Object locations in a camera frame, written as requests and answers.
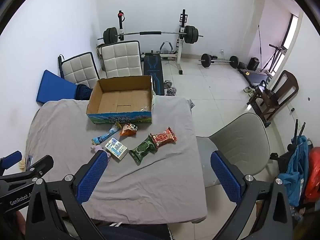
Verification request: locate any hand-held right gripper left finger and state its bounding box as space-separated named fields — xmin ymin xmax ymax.
xmin=25 ymin=150 xmax=109 ymax=240

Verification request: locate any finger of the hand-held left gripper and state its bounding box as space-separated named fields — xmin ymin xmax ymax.
xmin=24 ymin=155 xmax=54 ymax=178
xmin=0 ymin=151 xmax=23 ymax=172

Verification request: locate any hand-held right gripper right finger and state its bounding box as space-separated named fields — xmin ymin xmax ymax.
xmin=211 ymin=150 xmax=294 ymax=240

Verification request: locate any small pink soft item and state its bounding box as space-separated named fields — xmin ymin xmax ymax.
xmin=90 ymin=144 xmax=112 ymax=159

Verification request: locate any white and blue carton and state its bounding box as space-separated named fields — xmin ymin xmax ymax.
xmin=104 ymin=137 xmax=129 ymax=161

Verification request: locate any blue tube snack packet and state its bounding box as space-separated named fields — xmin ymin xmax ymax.
xmin=91 ymin=124 xmax=119 ymax=145

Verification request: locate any green snack packet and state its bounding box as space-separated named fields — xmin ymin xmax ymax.
xmin=128 ymin=134 xmax=159 ymax=166

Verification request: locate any orange snack packet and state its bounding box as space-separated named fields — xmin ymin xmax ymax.
xmin=119 ymin=123 xmax=139 ymax=137

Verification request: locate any red snack packet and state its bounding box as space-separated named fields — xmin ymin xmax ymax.
xmin=151 ymin=127 xmax=178 ymax=148

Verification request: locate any cardboard box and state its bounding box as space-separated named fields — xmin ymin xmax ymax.
xmin=86 ymin=75 xmax=154 ymax=125

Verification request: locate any person's left forearm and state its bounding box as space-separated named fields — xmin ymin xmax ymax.
xmin=16 ymin=210 xmax=27 ymax=240

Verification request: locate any pale grey plastic chair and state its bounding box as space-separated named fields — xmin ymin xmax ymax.
xmin=196 ymin=112 xmax=271 ymax=188

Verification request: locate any grey table cloth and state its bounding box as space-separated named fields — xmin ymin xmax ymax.
xmin=25 ymin=96 xmax=208 ymax=225

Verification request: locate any black metal stand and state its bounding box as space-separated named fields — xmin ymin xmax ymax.
xmin=269 ymin=119 xmax=313 ymax=174

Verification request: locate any blue jacket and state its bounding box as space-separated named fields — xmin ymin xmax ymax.
xmin=278 ymin=135 xmax=311 ymax=207

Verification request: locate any blue foam mat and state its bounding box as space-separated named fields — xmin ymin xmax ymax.
xmin=36 ymin=70 xmax=78 ymax=105

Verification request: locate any orange red bag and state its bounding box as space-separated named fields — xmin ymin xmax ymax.
xmin=303 ymin=146 xmax=320 ymax=203

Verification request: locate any dark wooden chair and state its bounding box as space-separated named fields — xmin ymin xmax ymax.
xmin=247 ymin=70 xmax=299 ymax=128

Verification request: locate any white cushioned chair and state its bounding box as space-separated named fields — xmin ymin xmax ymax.
xmin=58 ymin=52 xmax=100 ymax=89
xmin=101 ymin=41 xmax=143 ymax=79

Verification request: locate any black treadmill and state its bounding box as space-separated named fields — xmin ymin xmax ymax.
xmin=237 ymin=67 xmax=273 ymax=86

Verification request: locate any black speaker box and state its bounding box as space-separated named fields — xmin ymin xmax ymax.
xmin=249 ymin=57 xmax=261 ymax=71

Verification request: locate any short barbell with black plates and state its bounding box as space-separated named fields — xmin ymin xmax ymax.
xmin=198 ymin=53 xmax=240 ymax=68

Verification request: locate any black blue weight bench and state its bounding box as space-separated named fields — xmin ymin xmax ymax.
xmin=142 ymin=52 xmax=166 ymax=96

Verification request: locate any black exercise machine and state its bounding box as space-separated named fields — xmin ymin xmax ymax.
xmin=260 ymin=44 xmax=288 ymax=73

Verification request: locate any white barbell rack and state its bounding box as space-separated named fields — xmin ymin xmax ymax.
xmin=117 ymin=9 xmax=188 ymax=75

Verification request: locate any long barbell with black plates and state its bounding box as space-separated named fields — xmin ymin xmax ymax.
xmin=97 ymin=25 xmax=204 ymax=45

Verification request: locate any window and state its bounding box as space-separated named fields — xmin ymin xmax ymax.
xmin=282 ymin=13 xmax=300 ymax=51

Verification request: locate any grey sit-up handle frame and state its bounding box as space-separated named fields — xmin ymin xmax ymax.
xmin=159 ymin=41 xmax=174 ymax=55

